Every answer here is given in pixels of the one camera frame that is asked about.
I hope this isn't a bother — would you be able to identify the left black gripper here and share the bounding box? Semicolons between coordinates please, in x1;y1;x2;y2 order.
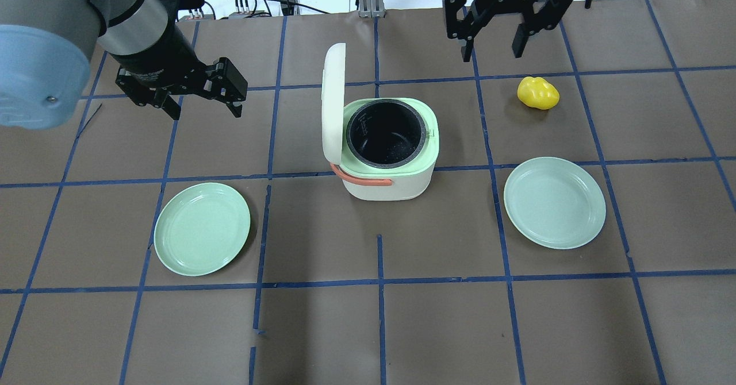
115;57;249;121

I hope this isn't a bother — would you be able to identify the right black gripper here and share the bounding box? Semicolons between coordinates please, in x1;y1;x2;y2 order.
442;0;573;62

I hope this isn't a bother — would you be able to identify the white rice cooker orange handle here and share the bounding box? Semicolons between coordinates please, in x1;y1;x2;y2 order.
321;43;440;202

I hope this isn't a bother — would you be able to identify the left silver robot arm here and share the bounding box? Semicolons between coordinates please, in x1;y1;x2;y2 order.
1;0;248;129

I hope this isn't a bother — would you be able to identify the green plate near right arm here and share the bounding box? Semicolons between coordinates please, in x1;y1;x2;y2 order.
504;157;607;251

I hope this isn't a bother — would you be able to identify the green plate near left arm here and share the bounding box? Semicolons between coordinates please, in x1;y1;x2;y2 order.
153;182;251;277

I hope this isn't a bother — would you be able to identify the yellow toy bell pepper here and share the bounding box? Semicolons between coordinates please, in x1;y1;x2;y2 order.
517;76;560;110

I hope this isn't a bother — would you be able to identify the brown paper table mat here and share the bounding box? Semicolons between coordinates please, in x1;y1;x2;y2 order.
2;0;734;384

